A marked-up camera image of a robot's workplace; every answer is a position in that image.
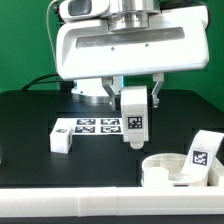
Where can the white round stool seat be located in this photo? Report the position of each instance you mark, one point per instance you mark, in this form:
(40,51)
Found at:
(164,170)

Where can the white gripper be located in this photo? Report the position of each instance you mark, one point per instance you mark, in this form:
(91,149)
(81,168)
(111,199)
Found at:
(175,40)

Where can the white marker sheet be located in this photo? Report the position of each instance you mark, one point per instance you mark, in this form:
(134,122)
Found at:
(94,126)

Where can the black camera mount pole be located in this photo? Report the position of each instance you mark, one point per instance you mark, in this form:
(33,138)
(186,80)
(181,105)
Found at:
(57,13)

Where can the white front wall rail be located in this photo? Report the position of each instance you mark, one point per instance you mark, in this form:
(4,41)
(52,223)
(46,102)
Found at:
(110,201)

